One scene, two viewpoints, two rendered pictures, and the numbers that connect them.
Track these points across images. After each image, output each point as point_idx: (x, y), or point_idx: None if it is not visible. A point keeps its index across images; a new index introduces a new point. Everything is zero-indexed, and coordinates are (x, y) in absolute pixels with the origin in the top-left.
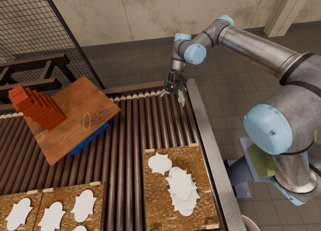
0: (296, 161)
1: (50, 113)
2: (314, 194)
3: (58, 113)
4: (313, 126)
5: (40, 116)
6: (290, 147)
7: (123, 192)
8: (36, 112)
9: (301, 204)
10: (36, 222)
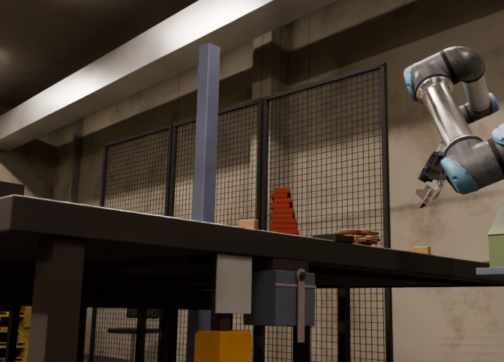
0: (433, 99)
1: (289, 221)
2: (467, 150)
3: (295, 228)
4: (427, 61)
5: (279, 216)
6: (416, 76)
7: None
8: (280, 208)
9: (453, 166)
10: None
